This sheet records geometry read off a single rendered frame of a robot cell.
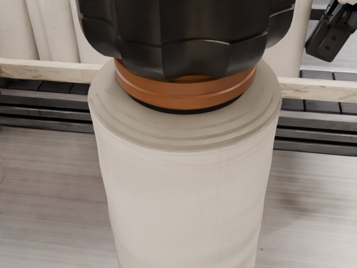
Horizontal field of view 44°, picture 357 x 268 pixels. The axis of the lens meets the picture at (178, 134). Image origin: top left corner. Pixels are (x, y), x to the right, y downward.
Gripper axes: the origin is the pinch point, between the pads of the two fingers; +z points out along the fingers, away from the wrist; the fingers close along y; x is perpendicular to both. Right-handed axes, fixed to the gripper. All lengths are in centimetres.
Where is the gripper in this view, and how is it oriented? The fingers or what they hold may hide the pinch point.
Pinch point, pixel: (326, 39)
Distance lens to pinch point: 50.4
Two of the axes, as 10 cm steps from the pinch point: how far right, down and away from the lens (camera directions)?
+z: -3.2, 6.9, 6.5
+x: 9.3, 3.4, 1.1
